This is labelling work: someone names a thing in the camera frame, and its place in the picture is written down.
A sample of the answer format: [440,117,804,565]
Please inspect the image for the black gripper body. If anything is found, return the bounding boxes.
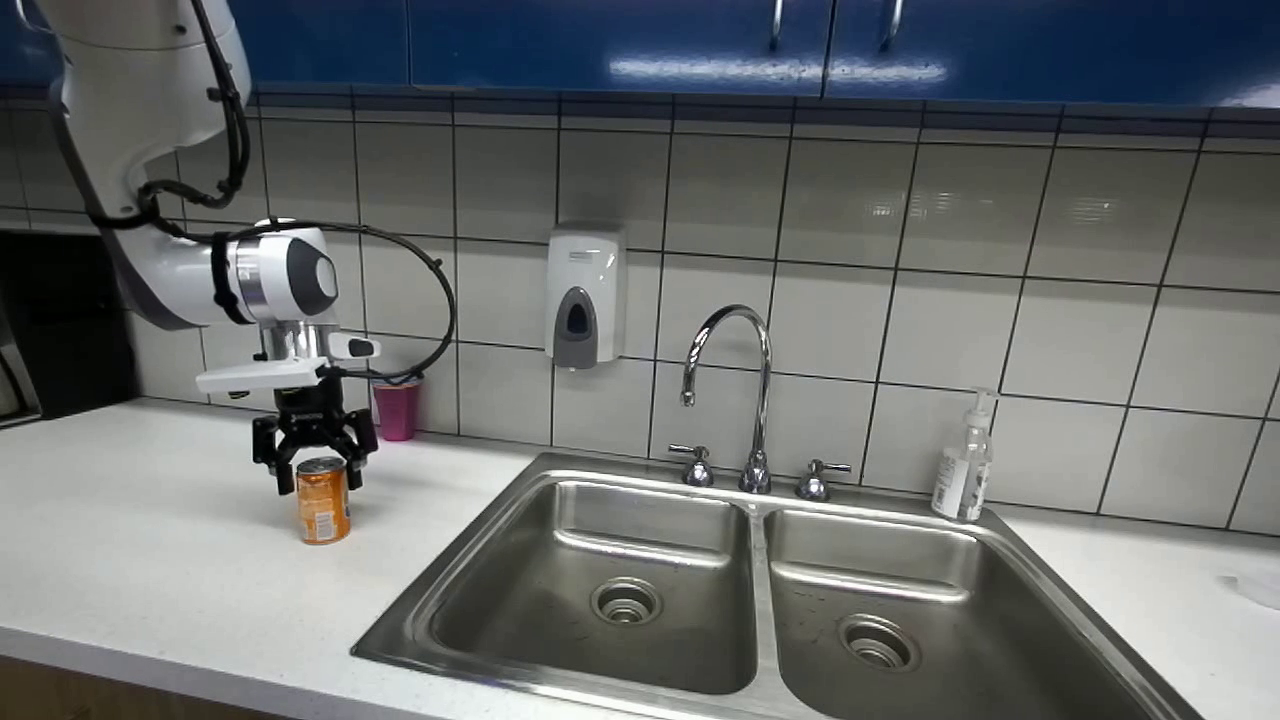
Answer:
[267,370,361,459]

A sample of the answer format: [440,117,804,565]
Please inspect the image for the orange bottle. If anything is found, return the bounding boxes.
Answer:
[291,450,354,546]

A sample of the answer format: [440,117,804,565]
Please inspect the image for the stainless steel double sink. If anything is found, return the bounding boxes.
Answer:
[347,448,1202,720]

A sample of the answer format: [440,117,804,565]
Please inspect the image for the pink plastic cup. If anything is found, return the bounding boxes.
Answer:
[370,374,428,444]

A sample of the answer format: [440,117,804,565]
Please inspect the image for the black countertop appliance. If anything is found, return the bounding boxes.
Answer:
[0,227,145,433]

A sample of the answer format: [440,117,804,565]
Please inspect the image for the chrome gooseneck faucet spout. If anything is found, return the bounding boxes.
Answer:
[677,301,778,497]

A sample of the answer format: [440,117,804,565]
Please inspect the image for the blue upper cabinet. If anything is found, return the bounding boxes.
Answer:
[0,0,1280,117]

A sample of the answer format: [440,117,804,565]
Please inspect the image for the clear pump soap bottle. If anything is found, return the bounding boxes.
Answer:
[928,389,1001,525]

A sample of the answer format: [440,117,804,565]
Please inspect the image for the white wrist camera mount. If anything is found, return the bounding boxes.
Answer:
[191,332,382,408]

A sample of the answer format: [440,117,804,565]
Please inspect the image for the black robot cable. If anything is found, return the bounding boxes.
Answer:
[50,0,459,393]

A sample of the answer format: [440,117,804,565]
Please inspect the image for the white wall soap dispenser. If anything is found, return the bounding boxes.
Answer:
[543,231,624,370]

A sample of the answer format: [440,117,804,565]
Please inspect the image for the chrome faucet handle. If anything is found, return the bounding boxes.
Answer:
[792,456,857,503]
[662,440,715,489]

